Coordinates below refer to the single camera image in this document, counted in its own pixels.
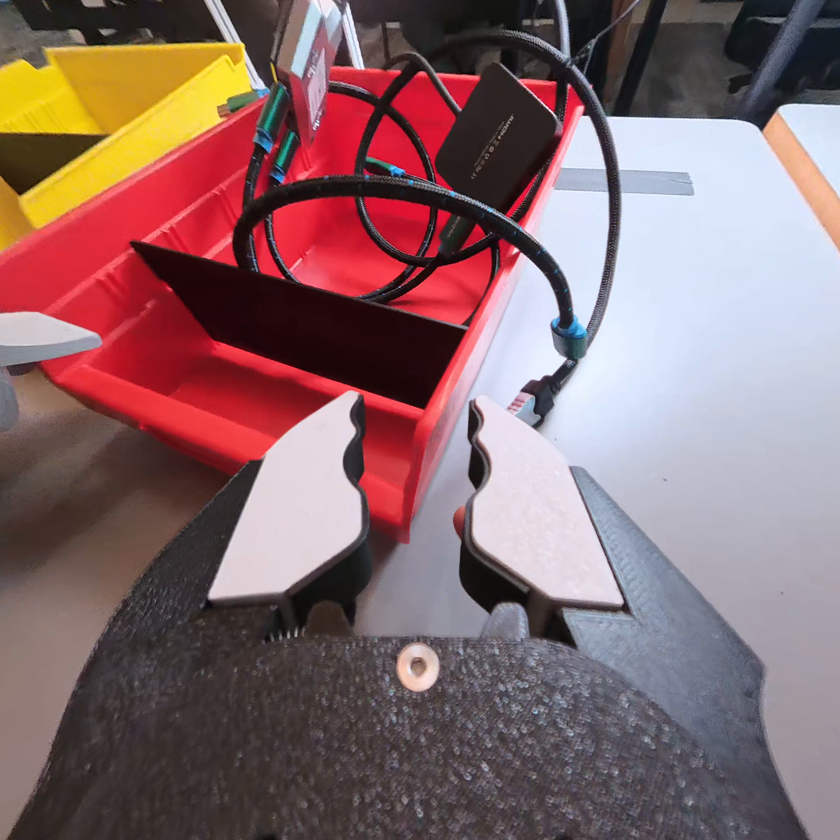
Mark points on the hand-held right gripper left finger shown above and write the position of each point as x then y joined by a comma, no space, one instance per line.
295,518

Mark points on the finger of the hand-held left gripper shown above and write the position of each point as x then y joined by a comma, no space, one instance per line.
39,334

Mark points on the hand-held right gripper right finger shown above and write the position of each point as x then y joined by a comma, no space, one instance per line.
538,525

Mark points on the red plastic bin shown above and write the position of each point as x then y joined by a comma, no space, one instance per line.
164,210

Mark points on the yellow plastic bin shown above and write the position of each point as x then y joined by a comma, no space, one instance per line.
131,85

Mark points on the black HDMI switch box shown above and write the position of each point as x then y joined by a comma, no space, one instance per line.
308,72

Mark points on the dark grey usb hub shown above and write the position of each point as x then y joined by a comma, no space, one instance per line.
499,138

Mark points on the person's right hand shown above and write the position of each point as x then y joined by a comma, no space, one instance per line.
460,522

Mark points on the black bin divider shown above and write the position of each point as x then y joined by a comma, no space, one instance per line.
39,157
315,321

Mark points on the grey tape strip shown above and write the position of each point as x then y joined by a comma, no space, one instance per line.
623,182

